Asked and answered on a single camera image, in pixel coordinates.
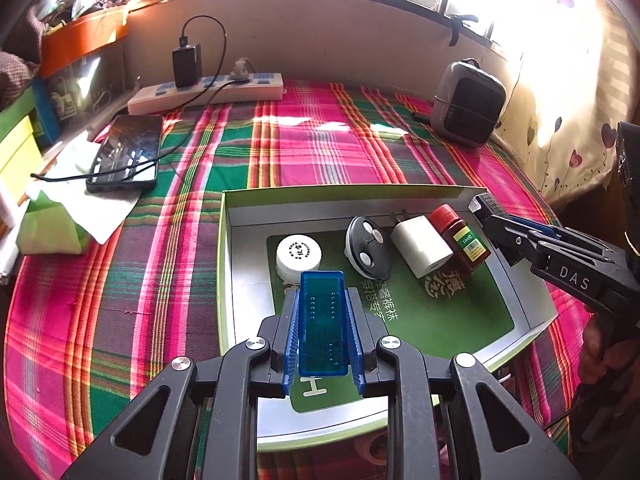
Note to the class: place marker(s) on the clear plastic storage box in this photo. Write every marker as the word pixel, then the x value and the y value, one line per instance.
pixel 82 95

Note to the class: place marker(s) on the pale leafy clutter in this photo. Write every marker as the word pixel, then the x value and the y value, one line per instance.
pixel 70 2

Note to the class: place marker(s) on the heart print curtain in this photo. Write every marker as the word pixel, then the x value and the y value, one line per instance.
pixel 565 85

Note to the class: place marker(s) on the white charger plug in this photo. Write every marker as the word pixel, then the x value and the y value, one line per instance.
pixel 422 247

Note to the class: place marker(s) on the grey space heater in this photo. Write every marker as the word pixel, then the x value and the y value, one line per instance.
pixel 467 105

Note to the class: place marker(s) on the white round jar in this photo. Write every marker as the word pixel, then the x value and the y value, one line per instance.
pixel 299 255

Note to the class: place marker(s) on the orange bin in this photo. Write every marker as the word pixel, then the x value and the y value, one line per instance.
pixel 85 40

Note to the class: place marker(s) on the black charger adapter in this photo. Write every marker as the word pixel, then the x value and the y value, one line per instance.
pixel 187 67

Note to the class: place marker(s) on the person's right hand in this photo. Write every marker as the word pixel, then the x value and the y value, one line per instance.
pixel 595 347

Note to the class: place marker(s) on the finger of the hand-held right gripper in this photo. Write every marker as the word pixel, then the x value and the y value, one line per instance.
pixel 547 232
pixel 505 240

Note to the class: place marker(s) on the yellow green carton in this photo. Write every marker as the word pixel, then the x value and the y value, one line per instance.
pixel 15 160

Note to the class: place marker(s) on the white power strip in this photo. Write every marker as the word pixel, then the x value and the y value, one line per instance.
pixel 250 91

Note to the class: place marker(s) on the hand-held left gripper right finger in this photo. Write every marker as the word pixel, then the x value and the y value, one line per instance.
pixel 356 355

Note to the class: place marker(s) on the red-capped brown bottle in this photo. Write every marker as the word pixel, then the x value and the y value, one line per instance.
pixel 462 245

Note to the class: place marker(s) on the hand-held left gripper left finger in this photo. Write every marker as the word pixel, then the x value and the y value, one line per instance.
pixel 292 350

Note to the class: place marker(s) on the shallow green cardboard box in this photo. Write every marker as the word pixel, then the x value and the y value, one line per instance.
pixel 480 305

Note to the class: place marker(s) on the brown cloth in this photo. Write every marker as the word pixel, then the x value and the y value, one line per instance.
pixel 15 77

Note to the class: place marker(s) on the blue translucent usb device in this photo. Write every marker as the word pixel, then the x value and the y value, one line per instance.
pixel 322 320

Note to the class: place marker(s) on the black round disc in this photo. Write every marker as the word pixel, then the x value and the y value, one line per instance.
pixel 367 250

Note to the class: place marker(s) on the plaid blanket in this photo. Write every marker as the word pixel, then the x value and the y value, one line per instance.
pixel 150 310

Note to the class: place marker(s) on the black smartphone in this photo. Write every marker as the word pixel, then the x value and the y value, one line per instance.
pixel 125 152

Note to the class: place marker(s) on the white tissue paper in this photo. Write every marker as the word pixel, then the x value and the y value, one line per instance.
pixel 107 210

